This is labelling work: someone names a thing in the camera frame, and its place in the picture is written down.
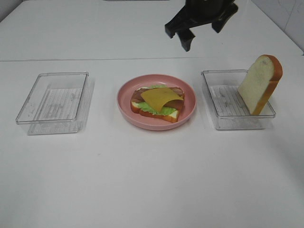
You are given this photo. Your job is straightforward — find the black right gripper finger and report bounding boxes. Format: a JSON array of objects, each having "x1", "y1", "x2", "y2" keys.
[
  {"x1": 176, "y1": 28, "x2": 195, "y2": 52},
  {"x1": 212, "y1": 11, "x2": 237, "y2": 33}
]

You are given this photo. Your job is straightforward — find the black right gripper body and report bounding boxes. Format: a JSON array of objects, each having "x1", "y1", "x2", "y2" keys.
[{"x1": 165, "y1": 0, "x2": 238, "y2": 38}]

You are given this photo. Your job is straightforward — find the long bacon strip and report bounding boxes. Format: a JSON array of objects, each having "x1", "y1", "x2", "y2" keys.
[{"x1": 136, "y1": 87, "x2": 184, "y2": 98}]

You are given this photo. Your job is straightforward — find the yellow cheese slice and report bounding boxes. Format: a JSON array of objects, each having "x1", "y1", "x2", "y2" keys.
[{"x1": 141, "y1": 87, "x2": 183, "y2": 112}]

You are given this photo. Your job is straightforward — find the bread slice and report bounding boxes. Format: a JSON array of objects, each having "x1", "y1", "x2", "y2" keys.
[
  {"x1": 130, "y1": 85, "x2": 185, "y2": 124},
  {"x1": 238, "y1": 55, "x2": 283, "y2": 115}
]

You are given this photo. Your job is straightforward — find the green lettuce leaf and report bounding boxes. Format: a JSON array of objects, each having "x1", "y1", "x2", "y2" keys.
[{"x1": 137, "y1": 84, "x2": 178, "y2": 116}]

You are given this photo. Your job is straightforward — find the right clear plastic container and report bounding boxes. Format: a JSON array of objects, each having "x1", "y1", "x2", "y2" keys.
[{"x1": 201, "y1": 69, "x2": 276, "y2": 130}]

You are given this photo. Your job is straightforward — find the clear plastic container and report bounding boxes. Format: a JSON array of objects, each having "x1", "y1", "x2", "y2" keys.
[
  {"x1": 16, "y1": 72, "x2": 95, "y2": 135},
  {"x1": 201, "y1": 69, "x2": 276, "y2": 130}
]

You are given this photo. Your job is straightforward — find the pink round plate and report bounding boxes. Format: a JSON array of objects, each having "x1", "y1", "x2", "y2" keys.
[{"x1": 117, "y1": 74, "x2": 197, "y2": 131}]

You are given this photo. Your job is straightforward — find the left clear plastic container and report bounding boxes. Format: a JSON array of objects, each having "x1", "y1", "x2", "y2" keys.
[{"x1": 16, "y1": 72, "x2": 95, "y2": 135}]

